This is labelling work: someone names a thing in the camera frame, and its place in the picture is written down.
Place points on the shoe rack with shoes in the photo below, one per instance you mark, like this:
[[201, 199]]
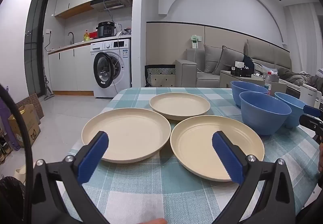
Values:
[[5, 149]]

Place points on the red box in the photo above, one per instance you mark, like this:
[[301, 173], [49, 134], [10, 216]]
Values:
[[93, 35]]

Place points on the large cream plate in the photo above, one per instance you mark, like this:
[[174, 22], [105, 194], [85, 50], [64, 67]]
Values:
[[131, 130], [196, 143]]

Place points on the grey sofa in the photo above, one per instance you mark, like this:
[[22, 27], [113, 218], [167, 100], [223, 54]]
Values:
[[186, 70]]

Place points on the white curtain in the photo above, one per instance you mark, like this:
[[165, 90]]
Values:
[[302, 37]]

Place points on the blue bowl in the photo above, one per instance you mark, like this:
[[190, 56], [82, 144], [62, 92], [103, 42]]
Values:
[[246, 94], [292, 114], [262, 123]]

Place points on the upright vacuum cleaner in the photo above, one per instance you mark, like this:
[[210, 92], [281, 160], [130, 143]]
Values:
[[48, 90]]

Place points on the grey cushion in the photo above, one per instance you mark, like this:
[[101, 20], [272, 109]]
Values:
[[231, 61], [210, 58]]

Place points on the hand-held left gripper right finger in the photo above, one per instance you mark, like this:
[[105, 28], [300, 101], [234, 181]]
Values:
[[228, 159]]

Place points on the grey clothes pile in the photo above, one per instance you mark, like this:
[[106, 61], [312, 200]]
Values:
[[297, 77]]

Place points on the person's left hand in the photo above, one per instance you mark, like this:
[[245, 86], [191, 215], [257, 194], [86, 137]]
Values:
[[156, 221]]

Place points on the clear water bottle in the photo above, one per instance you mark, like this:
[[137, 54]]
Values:
[[268, 82]]

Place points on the beige side cabinet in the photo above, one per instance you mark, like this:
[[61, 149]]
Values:
[[227, 78]]

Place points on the yellow oil bottle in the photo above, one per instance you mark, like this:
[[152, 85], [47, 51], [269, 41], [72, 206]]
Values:
[[87, 36]]

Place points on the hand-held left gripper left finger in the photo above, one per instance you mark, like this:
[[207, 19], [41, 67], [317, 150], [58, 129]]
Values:
[[93, 157]]

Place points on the wall socket with charger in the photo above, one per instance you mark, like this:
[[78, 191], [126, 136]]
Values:
[[195, 41]]

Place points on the patterned cardboard box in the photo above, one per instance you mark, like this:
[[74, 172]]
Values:
[[35, 105]]

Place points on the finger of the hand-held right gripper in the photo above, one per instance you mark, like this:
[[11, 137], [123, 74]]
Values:
[[314, 126], [309, 110]]

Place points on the black pressure cooker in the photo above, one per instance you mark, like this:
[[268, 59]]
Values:
[[106, 30]]

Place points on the black bag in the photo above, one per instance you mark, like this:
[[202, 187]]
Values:
[[249, 61]]

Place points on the brown cardboard box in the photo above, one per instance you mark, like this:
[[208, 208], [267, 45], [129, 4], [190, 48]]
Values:
[[26, 128]]

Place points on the range hood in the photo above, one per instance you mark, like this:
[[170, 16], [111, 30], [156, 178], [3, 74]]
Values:
[[113, 1]]

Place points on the teal checked tablecloth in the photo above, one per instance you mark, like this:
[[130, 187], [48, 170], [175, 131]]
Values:
[[151, 188]]

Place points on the purple bag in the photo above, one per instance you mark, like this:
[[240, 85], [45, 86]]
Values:
[[6, 118]]

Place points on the cream slipper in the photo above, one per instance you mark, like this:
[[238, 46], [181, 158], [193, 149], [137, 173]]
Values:
[[20, 173]]

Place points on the white lower kitchen cabinet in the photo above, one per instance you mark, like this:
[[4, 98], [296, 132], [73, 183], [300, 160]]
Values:
[[68, 70]]

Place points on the small cream plate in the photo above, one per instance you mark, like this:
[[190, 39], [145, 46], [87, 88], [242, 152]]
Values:
[[179, 105]]

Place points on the white electric kettle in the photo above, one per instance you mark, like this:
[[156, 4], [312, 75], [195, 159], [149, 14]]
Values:
[[309, 95]]

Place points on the kitchen faucet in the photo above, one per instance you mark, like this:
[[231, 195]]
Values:
[[72, 36]]

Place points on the black device boxes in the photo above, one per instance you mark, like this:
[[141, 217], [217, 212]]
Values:
[[241, 71]]

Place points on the dark glass door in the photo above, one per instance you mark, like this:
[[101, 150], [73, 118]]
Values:
[[35, 44]]

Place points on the white washing machine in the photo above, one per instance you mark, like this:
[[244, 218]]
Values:
[[118, 54]]

